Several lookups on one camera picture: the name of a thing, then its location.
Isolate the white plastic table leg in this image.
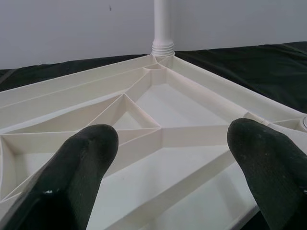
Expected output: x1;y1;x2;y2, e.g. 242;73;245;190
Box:
151;0;176;58

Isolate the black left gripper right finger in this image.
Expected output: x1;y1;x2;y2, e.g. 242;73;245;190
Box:
226;117;307;230

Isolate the white plastic table top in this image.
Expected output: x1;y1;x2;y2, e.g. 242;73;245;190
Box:
0;54;307;230

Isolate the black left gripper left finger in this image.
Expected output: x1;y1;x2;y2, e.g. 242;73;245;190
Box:
0;124;119;230

